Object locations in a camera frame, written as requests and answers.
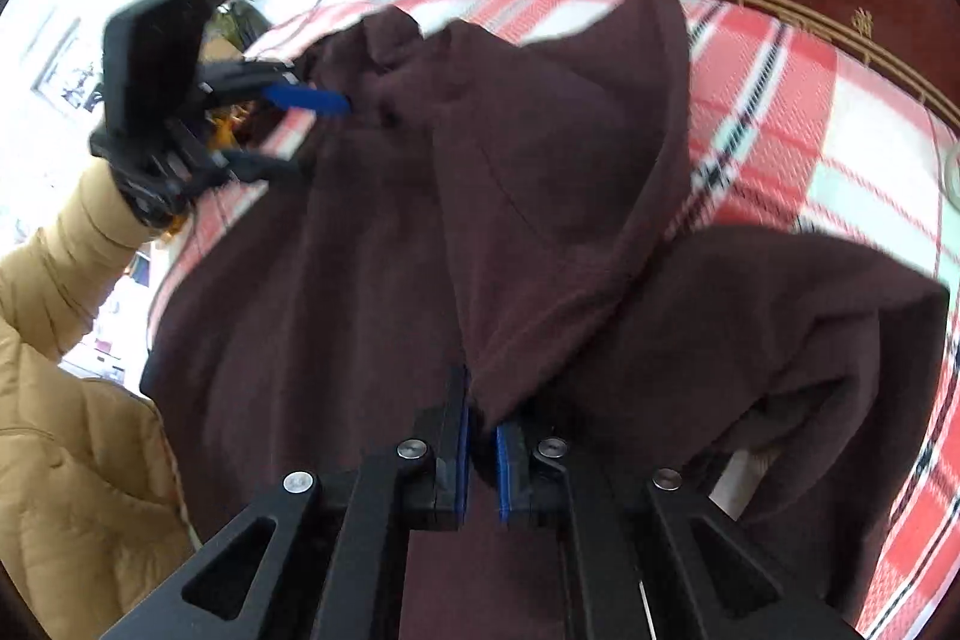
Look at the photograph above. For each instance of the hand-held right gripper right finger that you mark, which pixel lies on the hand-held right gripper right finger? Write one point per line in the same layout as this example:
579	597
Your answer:
504	469

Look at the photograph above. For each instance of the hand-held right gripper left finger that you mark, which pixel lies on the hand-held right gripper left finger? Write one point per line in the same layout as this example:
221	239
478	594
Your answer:
463	460

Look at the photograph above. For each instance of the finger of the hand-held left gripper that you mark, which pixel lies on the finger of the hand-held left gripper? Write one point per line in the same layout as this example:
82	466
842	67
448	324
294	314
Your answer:
266	164
307	98

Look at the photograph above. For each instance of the dark maroon fleece garment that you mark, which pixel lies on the dark maroon fleece garment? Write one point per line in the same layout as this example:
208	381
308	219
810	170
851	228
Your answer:
525	197

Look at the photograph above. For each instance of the person's tan puffer jacket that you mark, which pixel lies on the person's tan puffer jacket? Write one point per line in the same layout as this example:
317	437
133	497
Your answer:
82	497

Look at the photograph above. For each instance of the red plaid blanket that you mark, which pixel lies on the red plaid blanket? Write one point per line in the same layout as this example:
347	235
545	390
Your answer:
787	85

